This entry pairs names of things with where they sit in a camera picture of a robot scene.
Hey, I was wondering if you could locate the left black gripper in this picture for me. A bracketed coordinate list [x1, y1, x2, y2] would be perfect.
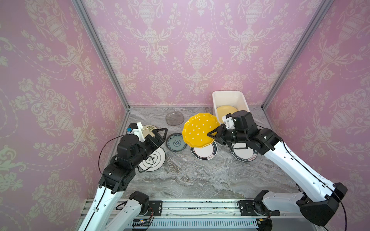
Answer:
[131, 126, 168, 168]

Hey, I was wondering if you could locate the white plate green red rim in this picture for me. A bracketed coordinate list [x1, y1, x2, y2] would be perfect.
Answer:
[191, 142, 218, 161]

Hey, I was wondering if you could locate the pale yellow bear plate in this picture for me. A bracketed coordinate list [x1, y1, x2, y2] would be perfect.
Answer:
[216, 105, 238, 124]

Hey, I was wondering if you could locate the yellow scalloped dotted plate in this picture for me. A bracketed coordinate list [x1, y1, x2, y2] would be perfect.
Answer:
[182, 113, 220, 148]

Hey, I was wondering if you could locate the white plate green cloud motif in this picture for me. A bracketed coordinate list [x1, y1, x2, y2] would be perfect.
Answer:
[138, 148, 166, 172]

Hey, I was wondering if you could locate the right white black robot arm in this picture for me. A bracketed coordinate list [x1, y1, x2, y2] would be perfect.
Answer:
[206, 110, 348, 227]

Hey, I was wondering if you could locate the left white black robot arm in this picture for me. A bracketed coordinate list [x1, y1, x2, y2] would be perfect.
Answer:
[79, 123, 168, 231]

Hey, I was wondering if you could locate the white plastic bin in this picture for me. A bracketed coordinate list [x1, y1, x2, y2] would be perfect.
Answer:
[212, 90, 250, 123]

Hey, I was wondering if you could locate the cream plate with willow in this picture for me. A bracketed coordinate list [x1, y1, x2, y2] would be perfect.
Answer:
[142, 125, 157, 138]

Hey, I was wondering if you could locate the blue floral patterned plate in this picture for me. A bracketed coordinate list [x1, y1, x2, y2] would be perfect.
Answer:
[166, 133, 187, 152]

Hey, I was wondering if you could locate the grey smoked glass plate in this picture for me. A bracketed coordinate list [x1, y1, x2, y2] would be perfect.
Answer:
[165, 111, 185, 126]

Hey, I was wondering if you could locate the white plate green lettered rim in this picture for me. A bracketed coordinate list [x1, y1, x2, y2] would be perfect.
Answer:
[230, 143, 258, 162]

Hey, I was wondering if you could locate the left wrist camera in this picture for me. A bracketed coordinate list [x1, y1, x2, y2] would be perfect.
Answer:
[126, 122, 145, 142]

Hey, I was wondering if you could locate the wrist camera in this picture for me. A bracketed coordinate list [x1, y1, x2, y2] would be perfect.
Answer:
[222, 113, 235, 130]
[126, 122, 145, 142]

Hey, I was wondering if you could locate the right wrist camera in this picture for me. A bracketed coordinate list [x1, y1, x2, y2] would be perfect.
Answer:
[222, 113, 235, 130]

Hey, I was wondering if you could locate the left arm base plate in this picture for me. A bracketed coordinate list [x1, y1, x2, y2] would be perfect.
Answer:
[139, 200, 163, 217]

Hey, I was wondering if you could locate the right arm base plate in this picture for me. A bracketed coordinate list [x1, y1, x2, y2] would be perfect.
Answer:
[237, 200, 280, 216]

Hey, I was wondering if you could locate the aluminium mounting rail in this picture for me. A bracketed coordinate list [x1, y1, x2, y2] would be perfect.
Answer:
[82, 199, 326, 231]

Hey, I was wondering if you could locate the left corner aluminium post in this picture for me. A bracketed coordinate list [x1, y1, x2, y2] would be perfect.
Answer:
[72, 0, 130, 111]

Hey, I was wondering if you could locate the corner aluminium post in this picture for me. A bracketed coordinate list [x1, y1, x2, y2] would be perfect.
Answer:
[261, 0, 334, 112]
[72, 0, 130, 111]

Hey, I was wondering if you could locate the right corner aluminium post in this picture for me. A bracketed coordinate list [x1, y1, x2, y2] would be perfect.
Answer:
[261, 0, 334, 112]

